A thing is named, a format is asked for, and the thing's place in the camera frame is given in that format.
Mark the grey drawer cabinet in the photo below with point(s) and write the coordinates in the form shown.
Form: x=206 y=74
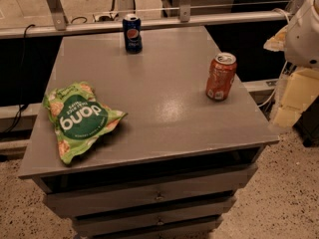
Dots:
x=171 y=127

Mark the green dong chips bag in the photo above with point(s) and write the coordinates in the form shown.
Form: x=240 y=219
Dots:
x=79 y=119

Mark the top drawer front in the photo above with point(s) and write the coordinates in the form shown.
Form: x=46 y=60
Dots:
x=152 y=191

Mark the red coke can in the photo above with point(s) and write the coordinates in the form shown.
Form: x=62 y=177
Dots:
x=221 y=76

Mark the metal railing frame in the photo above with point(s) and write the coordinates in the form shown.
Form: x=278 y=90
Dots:
x=41 y=18

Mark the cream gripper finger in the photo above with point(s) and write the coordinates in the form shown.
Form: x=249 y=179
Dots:
x=277 y=42
x=301 y=91

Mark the middle drawer front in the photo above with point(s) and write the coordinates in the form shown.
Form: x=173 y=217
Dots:
x=155 y=217

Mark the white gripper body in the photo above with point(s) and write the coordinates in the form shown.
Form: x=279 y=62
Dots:
x=303 y=39

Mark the drawer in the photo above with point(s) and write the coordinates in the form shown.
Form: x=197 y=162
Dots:
x=205 y=223
x=152 y=191
x=155 y=217

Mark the blue pepsi can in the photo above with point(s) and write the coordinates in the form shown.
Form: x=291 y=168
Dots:
x=132 y=33

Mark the bottom drawer front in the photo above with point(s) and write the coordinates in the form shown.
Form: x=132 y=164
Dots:
x=205 y=223

